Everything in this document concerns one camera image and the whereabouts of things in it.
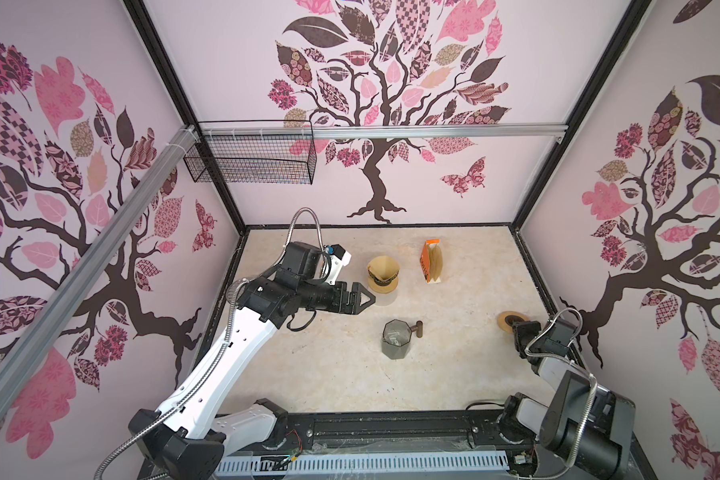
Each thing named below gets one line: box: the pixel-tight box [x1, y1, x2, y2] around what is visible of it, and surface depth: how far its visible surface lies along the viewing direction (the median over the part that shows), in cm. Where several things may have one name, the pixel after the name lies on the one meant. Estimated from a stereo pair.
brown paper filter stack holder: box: [420, 239, 443, 283], surface depth 104 cm
